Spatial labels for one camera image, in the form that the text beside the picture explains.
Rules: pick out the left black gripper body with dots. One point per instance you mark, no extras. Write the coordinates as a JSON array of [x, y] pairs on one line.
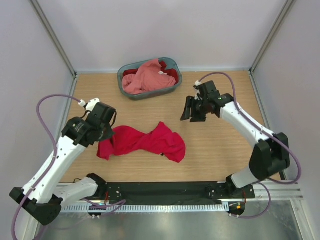
[[106, 133]]

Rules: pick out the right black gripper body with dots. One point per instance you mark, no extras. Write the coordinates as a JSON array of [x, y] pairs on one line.
[[203, 103]]

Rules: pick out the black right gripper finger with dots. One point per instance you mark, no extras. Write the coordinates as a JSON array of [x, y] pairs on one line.
[[197, 113], [187, 108]]

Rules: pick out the magenta red t shirt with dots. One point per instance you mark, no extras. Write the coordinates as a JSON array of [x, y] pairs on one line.
[[160, 141]]

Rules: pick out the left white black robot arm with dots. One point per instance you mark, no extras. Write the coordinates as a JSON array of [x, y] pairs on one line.
[[40, 197]]

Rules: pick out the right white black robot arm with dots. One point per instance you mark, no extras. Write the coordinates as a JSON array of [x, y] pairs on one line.
[[269, 150]]

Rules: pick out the salmon pink t shirt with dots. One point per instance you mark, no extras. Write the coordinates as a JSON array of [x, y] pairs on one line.
[[148, 78]]

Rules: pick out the teal plastic laundry basin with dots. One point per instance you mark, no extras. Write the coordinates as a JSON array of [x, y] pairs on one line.
[[171, 64]]

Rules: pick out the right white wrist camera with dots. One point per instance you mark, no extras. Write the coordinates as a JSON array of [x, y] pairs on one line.
[[197, 83]]

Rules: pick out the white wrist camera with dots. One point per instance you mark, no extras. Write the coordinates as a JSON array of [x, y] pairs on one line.
[[197, 83], [90, 105]]

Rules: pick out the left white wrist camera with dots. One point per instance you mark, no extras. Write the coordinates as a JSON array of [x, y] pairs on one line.
[[90, 105]]

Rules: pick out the perforated metal cable tray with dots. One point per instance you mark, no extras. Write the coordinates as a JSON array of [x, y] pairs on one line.
[[87, 208]]

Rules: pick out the right aluminium frame post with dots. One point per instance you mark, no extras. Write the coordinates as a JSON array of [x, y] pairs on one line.
[[280, 19]]

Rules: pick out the aluminium frame post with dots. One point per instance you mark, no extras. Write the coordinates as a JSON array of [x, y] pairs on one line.
[[52, 35], [280, 19]]

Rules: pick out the left aluminium frame post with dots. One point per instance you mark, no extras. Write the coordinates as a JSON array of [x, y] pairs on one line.
[[52, 35]]

